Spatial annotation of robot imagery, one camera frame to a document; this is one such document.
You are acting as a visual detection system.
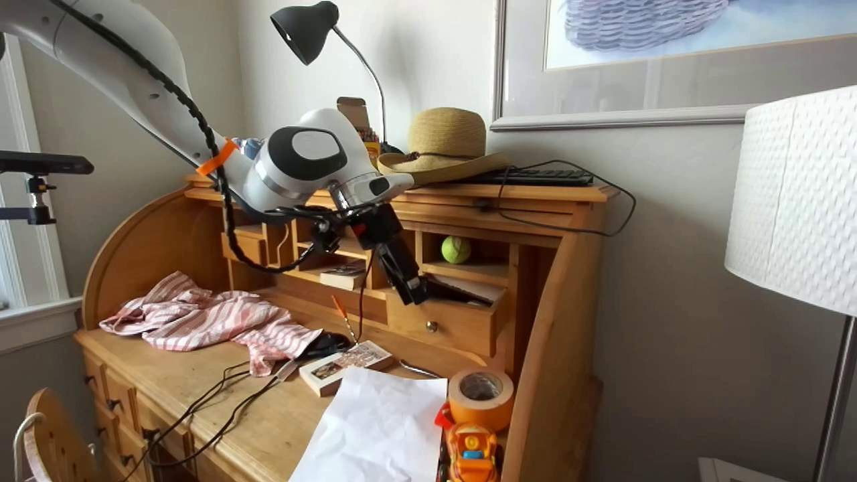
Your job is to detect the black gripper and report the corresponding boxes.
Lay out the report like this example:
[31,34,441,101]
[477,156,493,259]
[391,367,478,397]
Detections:
[307,203,429,304]

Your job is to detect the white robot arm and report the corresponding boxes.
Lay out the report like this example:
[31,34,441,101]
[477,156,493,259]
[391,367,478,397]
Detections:
[0,0,429,303]

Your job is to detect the yellow green cardboard box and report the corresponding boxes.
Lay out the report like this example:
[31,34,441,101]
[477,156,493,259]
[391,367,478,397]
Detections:
[336,96,378,142]

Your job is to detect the wooden drawer box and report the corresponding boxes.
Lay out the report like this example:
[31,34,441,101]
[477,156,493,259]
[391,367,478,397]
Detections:
[386,288,509,359]

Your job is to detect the dark cover book on shelf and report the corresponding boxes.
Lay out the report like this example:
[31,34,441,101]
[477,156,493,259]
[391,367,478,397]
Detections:
[319,268,363,288]

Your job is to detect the green tennis ball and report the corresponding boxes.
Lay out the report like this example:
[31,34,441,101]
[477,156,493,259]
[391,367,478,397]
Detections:
[438,235,470,264]

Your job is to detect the straw hat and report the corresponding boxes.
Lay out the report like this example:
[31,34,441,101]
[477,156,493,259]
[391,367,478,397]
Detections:
[378,108,503,185]

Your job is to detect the wooden roll-top desk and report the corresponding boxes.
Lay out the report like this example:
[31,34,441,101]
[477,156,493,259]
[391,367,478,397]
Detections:
[77,185,614,482]

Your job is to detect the black keyboard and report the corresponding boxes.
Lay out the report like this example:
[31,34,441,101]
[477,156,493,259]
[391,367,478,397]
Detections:
[470,168,594,187]

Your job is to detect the orange tape roll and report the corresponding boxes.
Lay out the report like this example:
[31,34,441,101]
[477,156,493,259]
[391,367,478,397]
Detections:
[446,369,513,432]

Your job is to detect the white paper sheet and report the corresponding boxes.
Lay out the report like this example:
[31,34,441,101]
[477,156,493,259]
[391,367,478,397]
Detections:
[290,369,446,482]

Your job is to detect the black desk lamp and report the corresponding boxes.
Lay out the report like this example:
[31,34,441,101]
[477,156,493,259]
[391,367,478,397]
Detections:
[267,0,397,156]

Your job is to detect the red striped white cloth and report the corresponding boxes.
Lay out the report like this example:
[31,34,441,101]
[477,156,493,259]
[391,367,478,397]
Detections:
[99,270,322,377]

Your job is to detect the framed picture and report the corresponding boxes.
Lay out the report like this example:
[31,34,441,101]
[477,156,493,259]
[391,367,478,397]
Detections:
[493,0,857,130]

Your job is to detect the wooden chair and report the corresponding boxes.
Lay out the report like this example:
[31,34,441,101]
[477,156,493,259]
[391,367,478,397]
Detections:
[14,389,101,482]

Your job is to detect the black cable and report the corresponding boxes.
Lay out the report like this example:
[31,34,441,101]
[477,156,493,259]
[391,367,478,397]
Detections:
[118,270,369,482]

